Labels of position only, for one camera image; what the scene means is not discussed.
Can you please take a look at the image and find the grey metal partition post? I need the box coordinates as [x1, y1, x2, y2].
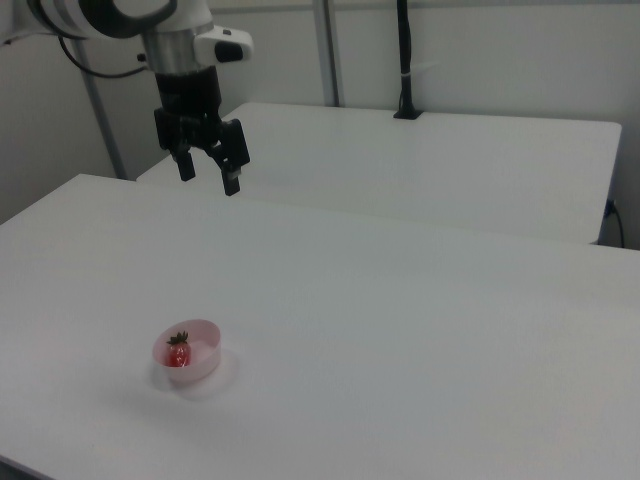
[79, 69, 129, 181]
[312, 0, 347, 108]

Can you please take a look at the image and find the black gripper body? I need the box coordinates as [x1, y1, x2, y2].
[154, 67, 224, 149]

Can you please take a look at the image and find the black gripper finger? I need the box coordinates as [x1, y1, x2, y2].
[201, 118, 252, 198]
[152, 107, 197, 182]

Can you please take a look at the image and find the white side table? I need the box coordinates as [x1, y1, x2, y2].
[135, 102, 623, 246]

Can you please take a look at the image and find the black wall power cable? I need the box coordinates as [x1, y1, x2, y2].
[604, 199, 627, 248]

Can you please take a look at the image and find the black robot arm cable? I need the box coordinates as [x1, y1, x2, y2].
[57, 35, 149, 80]

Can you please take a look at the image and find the red strawberry with green leaves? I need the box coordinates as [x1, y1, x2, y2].
[166, 329, 192, 369]

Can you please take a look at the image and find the black camera pole with base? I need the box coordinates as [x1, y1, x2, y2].
[392, 0, 425, 121]

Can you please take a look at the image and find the pink translucent plastic bowl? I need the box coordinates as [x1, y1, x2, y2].
[151, 318, 223, 385]

